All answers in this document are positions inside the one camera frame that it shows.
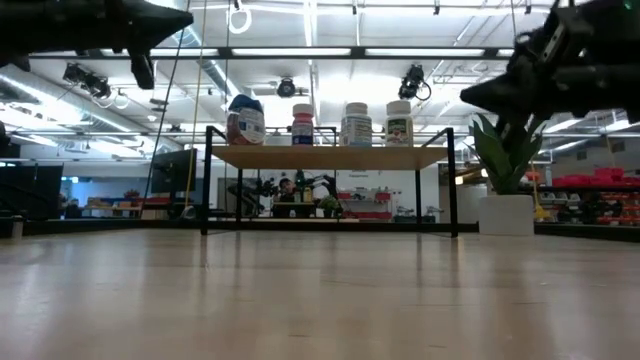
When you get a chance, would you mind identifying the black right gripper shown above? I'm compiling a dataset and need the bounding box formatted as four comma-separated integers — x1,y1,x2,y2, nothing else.
459,0,640,124

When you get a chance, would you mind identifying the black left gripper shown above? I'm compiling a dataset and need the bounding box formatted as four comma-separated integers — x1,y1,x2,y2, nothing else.
19,0,194,90

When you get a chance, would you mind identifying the white bottle green label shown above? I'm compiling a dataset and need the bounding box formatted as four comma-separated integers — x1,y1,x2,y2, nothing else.
384,99,414,147

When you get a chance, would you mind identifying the white bottle blue cap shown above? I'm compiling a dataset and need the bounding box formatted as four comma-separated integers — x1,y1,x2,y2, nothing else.
225,93,267,147

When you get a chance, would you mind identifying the white medicine bottle white cap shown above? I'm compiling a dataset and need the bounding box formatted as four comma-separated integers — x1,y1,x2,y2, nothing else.
340,101,374,147

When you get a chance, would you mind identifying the red bottle white cap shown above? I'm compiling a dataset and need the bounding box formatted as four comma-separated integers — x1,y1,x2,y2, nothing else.
291,103,315,147

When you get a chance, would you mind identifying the black ceiling spotlight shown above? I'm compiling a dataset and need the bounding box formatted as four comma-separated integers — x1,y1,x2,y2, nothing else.
62,62,114,99

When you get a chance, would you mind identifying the green plant in white pot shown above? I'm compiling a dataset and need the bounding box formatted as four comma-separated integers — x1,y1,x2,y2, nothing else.
468,112,547,237

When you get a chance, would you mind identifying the red storage shelving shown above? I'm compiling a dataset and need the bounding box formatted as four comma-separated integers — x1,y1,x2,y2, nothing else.
522,167,640,226

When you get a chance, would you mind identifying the black monitor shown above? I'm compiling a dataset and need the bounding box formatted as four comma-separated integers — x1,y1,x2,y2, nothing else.
151,148,199,194

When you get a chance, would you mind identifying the person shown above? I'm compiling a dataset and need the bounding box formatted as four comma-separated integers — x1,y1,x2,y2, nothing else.
277,177,299,204

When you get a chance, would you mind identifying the white hanging ring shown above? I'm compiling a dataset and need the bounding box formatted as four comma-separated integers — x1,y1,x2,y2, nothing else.
227,3,253,35

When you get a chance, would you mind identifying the black overhead camera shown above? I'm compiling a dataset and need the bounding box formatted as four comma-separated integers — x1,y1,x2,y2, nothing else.
398,63,432,101
276,77,297,99

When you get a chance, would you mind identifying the wooden shelf black metal frame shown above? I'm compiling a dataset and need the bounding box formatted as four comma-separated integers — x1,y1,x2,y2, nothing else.
199,124,459,239

